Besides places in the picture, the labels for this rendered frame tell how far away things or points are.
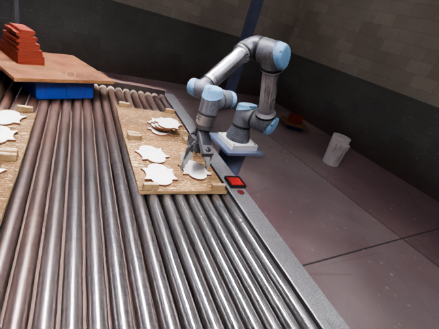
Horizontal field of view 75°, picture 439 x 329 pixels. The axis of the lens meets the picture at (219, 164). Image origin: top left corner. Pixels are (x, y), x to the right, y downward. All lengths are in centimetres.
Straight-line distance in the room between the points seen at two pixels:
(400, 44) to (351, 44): 98
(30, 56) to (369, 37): 575
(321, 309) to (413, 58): 539
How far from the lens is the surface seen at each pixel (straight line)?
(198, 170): 122
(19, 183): 108
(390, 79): 609
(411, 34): 616
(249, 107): 171
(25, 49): 185
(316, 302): 94
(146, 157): 123
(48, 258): 83
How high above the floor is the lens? 153
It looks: 26 degrees down
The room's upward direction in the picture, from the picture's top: 18 degrees clockwise
